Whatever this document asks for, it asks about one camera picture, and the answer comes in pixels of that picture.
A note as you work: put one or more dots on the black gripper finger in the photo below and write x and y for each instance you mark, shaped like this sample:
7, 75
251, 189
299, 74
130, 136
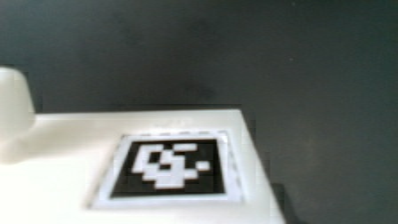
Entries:
284, 204

